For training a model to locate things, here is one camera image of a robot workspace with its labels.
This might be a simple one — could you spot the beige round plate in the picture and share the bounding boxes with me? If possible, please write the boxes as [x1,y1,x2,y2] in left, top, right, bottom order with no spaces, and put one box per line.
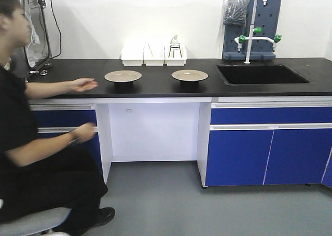
[171,70,209,87]
[104,70,142,87]

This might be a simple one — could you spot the black hanging cable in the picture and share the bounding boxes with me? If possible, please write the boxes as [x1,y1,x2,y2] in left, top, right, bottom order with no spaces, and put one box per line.
[36,0,62,59]

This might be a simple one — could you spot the person in black clothes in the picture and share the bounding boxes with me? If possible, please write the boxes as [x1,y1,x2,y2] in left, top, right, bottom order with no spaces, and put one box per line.
[1,0,115,235]

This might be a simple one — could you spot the right white plastic bin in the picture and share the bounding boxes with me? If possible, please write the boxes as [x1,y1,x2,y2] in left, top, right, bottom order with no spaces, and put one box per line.
[164,45,187,66]

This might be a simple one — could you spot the black lab sink basin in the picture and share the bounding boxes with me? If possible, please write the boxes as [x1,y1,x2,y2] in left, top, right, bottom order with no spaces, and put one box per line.
[217,65,310,85]

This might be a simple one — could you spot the clear bag of tubing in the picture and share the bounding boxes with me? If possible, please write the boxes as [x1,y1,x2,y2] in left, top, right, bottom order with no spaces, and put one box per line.
[223,0,250,26]

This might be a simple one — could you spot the blue grey pegboard drying rack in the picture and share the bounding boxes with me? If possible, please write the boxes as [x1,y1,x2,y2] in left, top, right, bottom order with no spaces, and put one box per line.
[222,0,281,61]

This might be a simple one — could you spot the left white plastic bin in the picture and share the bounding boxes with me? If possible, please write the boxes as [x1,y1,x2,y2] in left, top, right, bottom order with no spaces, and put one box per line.
[121,45,144,66]

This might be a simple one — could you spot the blue white lab cabinet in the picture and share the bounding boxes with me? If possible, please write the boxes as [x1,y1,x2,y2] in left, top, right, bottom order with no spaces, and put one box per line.
[31,96,331,187]

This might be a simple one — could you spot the person's far hand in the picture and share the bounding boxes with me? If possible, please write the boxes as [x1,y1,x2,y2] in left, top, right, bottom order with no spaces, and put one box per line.
[71,78,98,92]

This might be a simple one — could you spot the grey round stool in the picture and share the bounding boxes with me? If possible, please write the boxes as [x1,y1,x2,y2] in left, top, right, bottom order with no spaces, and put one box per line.
[1,207,71,235]

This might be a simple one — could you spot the glass alcohol lamp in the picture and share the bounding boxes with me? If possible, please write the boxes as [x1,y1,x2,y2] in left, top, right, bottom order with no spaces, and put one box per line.
[170,35,181,49]

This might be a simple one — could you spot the middle white plastic bin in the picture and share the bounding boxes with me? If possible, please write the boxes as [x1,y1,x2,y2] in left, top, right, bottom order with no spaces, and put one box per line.
[143,44,165,66]

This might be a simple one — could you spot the white plastic bin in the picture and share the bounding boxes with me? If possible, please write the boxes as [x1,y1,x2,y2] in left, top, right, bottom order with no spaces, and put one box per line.
[121,45,144,66]
[164,45,187,66]
[143,44,165,66]

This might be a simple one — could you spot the person's near hand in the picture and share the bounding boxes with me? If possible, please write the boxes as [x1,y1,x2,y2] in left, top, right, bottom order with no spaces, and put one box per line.
[72,122,96,143]

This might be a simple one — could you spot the white lab faucet green knobs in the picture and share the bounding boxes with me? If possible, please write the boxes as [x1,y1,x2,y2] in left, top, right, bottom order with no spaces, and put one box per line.
[234,0,282,64]

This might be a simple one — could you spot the black wire tripod stand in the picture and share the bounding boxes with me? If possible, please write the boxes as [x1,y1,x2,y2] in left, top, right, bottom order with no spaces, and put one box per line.
[168,47,182,58]

